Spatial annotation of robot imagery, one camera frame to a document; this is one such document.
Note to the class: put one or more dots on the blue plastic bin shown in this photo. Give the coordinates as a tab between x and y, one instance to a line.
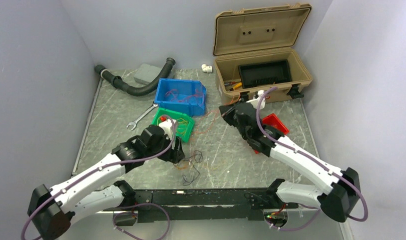
181	95

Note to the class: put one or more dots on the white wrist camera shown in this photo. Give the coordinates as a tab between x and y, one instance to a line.
169	127
258	100

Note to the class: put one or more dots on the black toolbox tray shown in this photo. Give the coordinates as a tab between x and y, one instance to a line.
264	73

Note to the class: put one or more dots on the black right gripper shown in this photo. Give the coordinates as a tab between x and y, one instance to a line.
227	111

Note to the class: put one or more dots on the silver open-end wrench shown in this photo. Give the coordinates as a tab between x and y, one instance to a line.
132	125

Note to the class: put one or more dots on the white pipe elbow fitting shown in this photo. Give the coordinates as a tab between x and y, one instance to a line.
206	68

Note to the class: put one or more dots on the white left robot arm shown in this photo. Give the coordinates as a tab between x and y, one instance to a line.
53	210

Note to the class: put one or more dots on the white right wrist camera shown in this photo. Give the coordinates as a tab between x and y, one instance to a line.
258	100

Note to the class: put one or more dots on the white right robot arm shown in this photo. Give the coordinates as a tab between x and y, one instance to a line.
334	191

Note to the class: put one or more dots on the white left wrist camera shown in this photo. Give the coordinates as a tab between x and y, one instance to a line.
169	127

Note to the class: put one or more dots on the red plastic bin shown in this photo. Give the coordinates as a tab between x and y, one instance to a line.
275	122

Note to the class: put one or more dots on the green plastic bin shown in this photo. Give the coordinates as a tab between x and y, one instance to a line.
184	123

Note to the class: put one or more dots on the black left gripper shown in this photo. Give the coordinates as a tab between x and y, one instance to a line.
174	155

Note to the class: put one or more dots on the yellow handled screwdriver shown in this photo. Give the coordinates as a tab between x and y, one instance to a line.
233	85

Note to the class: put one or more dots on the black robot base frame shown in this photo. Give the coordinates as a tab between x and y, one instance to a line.
253	204

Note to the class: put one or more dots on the grey flat block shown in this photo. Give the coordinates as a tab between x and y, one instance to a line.
146	73

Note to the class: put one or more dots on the tan plastic toolbox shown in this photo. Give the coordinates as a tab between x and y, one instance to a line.
258	35

